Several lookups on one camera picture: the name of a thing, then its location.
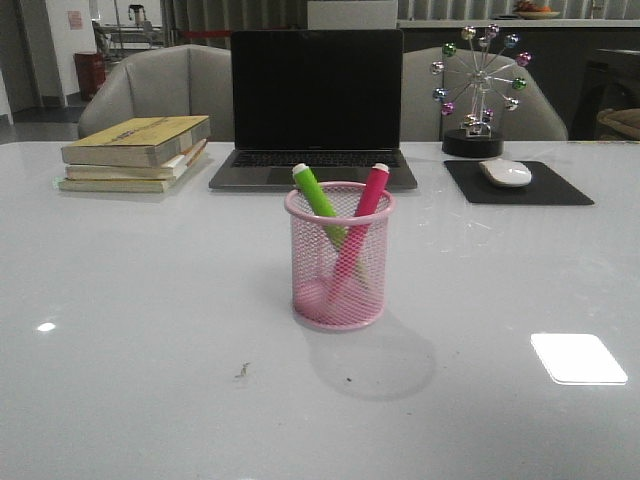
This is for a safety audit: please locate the red bin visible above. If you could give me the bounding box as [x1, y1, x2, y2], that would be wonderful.
[74, 52, 106, 101]

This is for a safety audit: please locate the ferris wheel desk ornament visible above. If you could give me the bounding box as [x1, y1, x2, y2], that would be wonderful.
[429, 23, 532, 158]

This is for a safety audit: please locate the white computer mouse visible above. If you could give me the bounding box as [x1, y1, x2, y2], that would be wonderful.
[479, 158, 532, 188]

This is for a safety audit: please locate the bottom yellow book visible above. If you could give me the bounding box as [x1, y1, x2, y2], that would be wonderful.
[57, 171, 187, 193]

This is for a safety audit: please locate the fruit bowl on counter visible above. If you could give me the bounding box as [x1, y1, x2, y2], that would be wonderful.
[513, 0, 560, 20]

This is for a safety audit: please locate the black mouse pad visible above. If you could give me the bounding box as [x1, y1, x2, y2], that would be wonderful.
[443, 159, 597, 207]

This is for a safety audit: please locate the pink mesh pen holder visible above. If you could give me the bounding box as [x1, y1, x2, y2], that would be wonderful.
[284, 181, 395, 330]

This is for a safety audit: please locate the green highlighter pen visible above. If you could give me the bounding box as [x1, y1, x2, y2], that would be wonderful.
[292, 163, 347, 252]

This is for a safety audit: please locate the right grey armchair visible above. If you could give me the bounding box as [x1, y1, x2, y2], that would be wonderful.
[400, 47, 568, 142]

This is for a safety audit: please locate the middle cream book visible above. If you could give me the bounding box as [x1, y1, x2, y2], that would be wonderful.
[66, 139, 208, 180]

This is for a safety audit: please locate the top yellow book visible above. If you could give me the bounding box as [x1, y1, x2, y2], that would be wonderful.
[61, 115, 211, 167]

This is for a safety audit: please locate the grey laptop black screen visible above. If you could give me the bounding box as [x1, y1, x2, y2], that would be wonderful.
[209, 29, 417, 190]

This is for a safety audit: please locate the grey armchair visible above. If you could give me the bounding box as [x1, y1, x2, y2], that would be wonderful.
[400, 47, 568, 142]
[78, 44, 235, 142]

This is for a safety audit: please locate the pink highlighter pen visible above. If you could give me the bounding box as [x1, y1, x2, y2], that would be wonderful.
[327, 163, 390, 303]

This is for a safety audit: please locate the left grey armchair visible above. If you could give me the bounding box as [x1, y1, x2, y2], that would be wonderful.
[78, 44, 235, 142]

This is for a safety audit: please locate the yellow book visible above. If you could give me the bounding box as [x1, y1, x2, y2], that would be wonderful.
[61, 115, 211, 167]
[57, 171, 187, 193]

